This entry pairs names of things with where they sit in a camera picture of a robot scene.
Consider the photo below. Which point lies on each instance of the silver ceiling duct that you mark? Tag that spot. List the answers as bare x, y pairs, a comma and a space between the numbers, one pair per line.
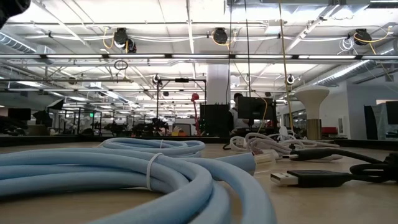
345, 73

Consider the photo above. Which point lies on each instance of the white zip tie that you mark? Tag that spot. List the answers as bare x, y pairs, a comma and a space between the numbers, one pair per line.
149, 174

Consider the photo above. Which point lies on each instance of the black table edge rail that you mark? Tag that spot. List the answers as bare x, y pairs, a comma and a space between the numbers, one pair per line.
46, 140

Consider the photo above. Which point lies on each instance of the person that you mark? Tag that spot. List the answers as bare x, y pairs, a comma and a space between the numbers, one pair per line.
234, 116

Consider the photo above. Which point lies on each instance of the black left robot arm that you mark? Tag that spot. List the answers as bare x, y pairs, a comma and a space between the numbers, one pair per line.
11, 7

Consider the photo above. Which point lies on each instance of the white mushroom lamp brass base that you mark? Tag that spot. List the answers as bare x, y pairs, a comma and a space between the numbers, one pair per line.
312, 99

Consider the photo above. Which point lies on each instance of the black cabinet box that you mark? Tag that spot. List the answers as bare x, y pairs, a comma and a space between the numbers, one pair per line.
215, 121

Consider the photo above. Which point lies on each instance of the white square pillar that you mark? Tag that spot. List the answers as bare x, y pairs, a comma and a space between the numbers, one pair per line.
216, 84

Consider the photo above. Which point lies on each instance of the black desk monitor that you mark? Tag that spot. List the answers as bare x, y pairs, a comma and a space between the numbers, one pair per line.
256, 108

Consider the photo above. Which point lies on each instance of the black background robot arms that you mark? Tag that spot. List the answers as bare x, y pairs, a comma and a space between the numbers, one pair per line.
152, 127

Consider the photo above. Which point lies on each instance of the red desk lamp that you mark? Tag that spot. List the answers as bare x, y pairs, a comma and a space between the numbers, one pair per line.
195, 97

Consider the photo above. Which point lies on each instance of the red box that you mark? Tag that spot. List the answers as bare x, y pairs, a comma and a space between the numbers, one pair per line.
329, 130

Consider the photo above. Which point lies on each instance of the black rig frame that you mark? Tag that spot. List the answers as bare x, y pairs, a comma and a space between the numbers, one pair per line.
182, 80

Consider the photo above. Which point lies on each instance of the dark computer monitor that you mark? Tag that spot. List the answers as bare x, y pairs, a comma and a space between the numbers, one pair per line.
392, 112
19, 114

